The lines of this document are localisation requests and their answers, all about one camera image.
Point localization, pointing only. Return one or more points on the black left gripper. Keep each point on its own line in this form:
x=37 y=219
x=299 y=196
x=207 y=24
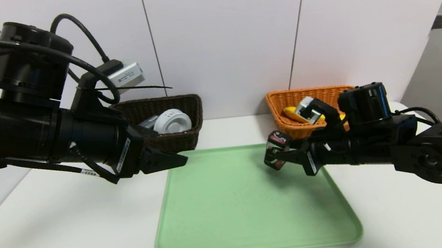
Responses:
x=128 y=154

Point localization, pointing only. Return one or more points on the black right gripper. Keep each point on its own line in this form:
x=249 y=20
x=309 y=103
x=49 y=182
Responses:
x=312 y=162

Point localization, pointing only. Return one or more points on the small black red box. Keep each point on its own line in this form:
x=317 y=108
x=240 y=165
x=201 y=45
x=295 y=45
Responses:
x=275 y=145

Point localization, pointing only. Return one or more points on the yellow banana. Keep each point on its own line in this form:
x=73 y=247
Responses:
x=291 y=114

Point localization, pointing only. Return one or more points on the clear plastic pen case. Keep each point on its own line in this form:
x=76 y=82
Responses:
x=148 y=123

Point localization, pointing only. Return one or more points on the grey and black right arm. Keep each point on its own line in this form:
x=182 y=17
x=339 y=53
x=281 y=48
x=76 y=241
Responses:
x=401 y=143

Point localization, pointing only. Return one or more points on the orange and black left arm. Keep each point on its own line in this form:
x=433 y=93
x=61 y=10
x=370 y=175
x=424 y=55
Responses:
x=27 y=130

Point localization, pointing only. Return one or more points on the orange wicker basket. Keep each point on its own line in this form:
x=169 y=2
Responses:
x=281 y=122

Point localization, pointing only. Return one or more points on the dark brown wicker basket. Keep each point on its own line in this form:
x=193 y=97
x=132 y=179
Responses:
x=193 y=114

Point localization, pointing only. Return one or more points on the light green plastic tray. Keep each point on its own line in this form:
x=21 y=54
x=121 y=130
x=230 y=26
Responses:
x=233 y=212

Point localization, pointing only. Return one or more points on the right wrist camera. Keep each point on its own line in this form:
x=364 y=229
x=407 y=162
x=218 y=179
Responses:
x=309 y=109

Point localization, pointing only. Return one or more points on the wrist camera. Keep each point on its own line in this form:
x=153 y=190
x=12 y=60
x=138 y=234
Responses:
x=309 y=109
x=129 y=76

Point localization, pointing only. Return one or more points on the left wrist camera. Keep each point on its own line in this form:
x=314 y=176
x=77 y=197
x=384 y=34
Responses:
x=129 y=76

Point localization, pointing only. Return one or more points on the grey wall plate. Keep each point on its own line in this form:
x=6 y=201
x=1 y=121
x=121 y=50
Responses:
x=439 y=21

